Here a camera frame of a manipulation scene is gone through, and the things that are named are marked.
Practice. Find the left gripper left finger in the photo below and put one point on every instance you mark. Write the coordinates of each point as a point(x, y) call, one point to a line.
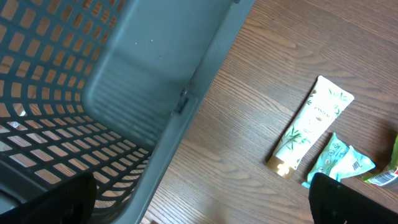
point(71, 202)

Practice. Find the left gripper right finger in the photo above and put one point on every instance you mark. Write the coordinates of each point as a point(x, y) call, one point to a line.
point(333, 202)

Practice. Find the teal snack packet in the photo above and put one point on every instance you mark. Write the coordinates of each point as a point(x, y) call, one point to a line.
point(339, 160)

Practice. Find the green snack bag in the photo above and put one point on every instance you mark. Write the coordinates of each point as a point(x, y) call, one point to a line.
point(388, 177)

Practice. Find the white cosmetic tube gold cap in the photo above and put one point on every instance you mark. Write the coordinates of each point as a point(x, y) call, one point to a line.
point(324, 104)

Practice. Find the grey plastic mesh basket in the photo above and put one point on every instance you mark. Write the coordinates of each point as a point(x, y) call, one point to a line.
point(106, 87)

